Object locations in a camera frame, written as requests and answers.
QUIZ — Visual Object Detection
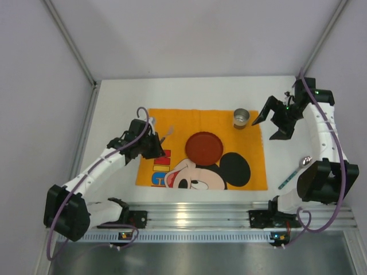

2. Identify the fork with teal handle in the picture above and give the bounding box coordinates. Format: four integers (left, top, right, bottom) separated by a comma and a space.
160, 125, 174, 144

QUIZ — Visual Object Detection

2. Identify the metal cup brown base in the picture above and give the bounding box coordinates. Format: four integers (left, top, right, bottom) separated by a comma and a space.
233, 108, 250, 129

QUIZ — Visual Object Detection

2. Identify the red round plate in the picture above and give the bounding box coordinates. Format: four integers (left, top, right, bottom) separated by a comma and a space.
185, 132, 224, 166

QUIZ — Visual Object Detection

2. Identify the orange cartoon mouse towel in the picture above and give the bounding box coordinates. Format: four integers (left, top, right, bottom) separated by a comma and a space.
135, 109, 268, 191

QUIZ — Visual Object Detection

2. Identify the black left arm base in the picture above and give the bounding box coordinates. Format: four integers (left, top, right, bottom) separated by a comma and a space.
97, 210, 148, 229

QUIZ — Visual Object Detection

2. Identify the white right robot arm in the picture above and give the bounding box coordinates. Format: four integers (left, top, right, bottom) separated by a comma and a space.
253, 76, 359, 212

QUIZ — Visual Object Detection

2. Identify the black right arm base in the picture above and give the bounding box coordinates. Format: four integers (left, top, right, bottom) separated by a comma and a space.
248, 200, 301, 229

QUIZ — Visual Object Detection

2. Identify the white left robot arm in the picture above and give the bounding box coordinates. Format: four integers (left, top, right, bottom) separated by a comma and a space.
44, 117, 165, 241

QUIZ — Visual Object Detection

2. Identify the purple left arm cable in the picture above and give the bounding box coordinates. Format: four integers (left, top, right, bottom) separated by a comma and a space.
46, 107, 151, 261

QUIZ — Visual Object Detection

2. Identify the slotted grey cable duct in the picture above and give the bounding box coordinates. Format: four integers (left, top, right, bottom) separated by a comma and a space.
57, 231, 290, 243

